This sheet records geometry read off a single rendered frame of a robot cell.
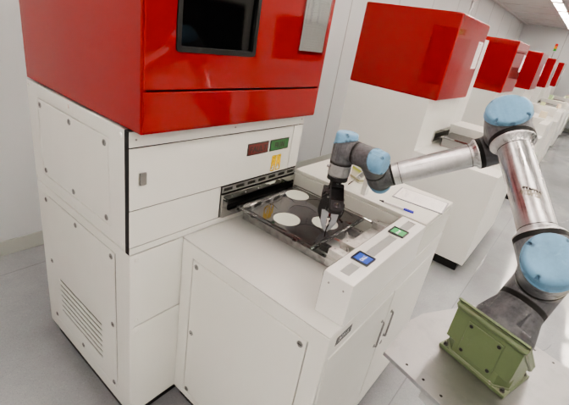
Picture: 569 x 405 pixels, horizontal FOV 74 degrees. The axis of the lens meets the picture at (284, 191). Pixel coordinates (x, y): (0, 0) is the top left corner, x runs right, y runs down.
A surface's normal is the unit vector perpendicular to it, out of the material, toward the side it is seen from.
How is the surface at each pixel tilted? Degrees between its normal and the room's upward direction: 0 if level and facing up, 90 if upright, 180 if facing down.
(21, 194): 90
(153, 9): 90
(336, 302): 90
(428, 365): 0
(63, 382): 0
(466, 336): 90
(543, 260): 54
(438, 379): 0
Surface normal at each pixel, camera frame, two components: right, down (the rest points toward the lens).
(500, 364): -0.83, 0.10
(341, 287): -0.62, 0.22
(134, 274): 0.77, 0.37
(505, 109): -0.37, -0.58
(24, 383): 0.16, -0.90
